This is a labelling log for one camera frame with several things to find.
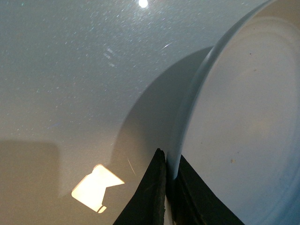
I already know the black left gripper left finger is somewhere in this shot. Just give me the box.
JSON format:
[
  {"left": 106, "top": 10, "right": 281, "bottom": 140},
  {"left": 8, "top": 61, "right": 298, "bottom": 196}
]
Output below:
[{"left": 114, "top": 148, "right": 166, "bottom": 225}]

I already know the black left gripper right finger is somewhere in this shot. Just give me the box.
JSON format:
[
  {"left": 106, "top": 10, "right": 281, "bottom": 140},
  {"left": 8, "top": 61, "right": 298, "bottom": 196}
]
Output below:
[{"left": 166, "top": 156, "right": 244, "bottom": 225}]

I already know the grey round plate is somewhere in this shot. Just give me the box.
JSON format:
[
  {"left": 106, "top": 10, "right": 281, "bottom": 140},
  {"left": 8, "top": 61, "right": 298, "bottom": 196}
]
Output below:
[{"left": 167, "top": 0, "right": 300, "bottom": 225}]

